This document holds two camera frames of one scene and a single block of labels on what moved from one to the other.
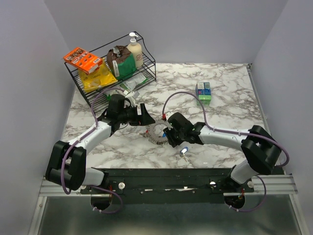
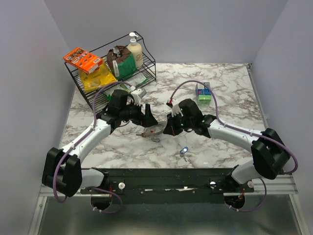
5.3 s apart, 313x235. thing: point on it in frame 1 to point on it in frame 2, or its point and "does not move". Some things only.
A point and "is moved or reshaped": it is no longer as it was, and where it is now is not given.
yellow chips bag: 101,77 does not move
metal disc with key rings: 152,137 is moved or reshaped
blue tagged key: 182,152 does not move
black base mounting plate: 169,186 does not move
